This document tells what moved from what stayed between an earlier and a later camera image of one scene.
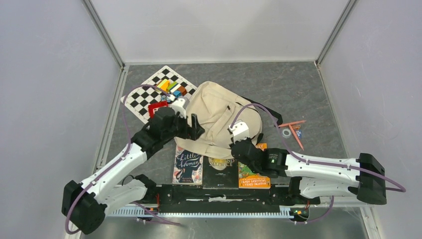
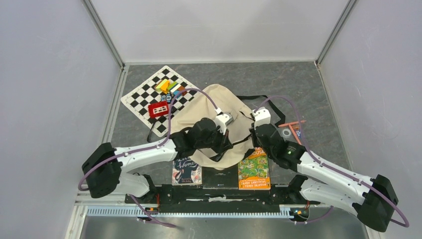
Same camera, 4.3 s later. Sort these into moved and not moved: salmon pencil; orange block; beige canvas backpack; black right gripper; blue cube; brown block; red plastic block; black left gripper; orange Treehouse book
Moved: black left gripper; black right gripper; beige canvas backpack
Not moved: orange Treehouse book; brown block; salmon pencil; blue cube; red plastic block; orange block
